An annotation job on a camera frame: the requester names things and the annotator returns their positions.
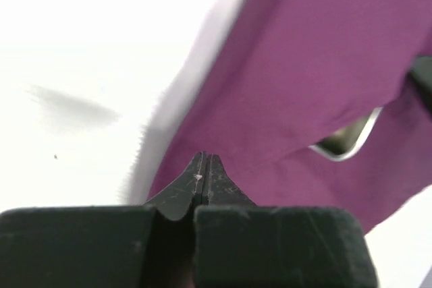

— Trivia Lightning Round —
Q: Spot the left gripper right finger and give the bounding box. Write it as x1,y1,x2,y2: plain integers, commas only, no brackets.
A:
194,154,378,287

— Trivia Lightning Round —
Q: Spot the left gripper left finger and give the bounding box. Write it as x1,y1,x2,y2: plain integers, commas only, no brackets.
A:
1,152,207,287

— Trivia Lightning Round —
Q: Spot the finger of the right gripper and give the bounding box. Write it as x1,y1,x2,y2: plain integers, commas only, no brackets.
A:
408,56,432,114

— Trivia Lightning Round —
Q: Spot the stainless steel tray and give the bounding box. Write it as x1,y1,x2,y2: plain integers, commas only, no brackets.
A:
309,107,383,162

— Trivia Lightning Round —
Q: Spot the purple cloth drape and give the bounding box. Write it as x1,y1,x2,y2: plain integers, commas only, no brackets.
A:
150,0,431,230

